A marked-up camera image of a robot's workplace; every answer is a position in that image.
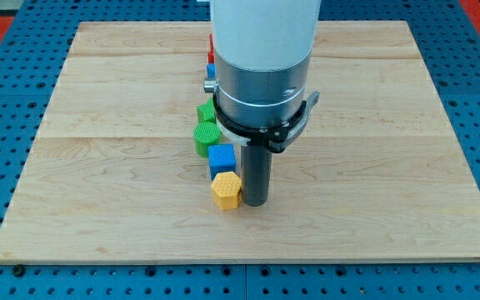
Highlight yellow hexagon block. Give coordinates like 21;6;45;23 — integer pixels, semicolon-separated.
211;172;242;210

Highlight small blue block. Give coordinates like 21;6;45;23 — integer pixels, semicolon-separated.
206;63;216;78

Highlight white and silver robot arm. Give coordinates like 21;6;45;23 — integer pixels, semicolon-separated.
210;0;321;128

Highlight black tool clamp ring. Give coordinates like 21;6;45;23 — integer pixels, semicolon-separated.
212;91;321;154

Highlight green angular block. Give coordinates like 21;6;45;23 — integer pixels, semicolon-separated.
197;97;216;123

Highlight blue cube block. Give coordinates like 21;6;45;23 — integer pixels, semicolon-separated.
207;143;237;180

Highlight red block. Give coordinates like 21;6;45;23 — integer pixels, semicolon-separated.
207;33;214;64

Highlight green cylinder block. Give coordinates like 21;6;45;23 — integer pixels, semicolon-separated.
193;122;221;158

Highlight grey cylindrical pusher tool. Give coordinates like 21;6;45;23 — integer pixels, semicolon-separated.
241;146;273;207

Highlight light wooden board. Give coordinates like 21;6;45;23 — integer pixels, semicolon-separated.
0;21;480;265

